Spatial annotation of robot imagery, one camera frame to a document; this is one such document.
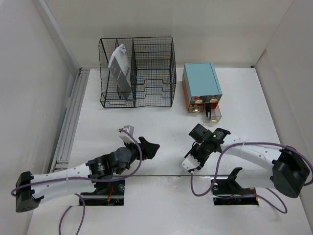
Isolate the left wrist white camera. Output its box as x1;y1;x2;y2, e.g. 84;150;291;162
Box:
118;125;134;144

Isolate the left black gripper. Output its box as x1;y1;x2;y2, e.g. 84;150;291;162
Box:
123;137;158;165

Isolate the teal drawer box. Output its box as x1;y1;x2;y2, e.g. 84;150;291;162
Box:
182;62;223;123

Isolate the grey setup guide booklet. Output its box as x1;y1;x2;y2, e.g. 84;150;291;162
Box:
108;44;132;99

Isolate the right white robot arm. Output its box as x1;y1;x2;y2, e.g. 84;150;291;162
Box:
180;124;313;198

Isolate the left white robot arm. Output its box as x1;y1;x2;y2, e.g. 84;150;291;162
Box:
12;137;160;212

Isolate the aluminium rail frame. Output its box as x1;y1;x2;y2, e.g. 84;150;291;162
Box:
47;68;90;173

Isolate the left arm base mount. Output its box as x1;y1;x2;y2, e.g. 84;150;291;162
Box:
80;180;125;206

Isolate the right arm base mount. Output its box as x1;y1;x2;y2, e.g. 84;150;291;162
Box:
211;167;259;206

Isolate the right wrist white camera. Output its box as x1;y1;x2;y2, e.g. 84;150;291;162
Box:
180;155;205;173

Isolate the purple cap highlighter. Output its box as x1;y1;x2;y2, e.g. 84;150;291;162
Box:
205;104;211;119

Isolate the black wire mesh desk organizer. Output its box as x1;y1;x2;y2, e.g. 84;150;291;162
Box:
98;36;177;108

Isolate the wrist white camera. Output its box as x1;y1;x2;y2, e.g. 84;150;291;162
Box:
118;125;134;144
180;155;205;173

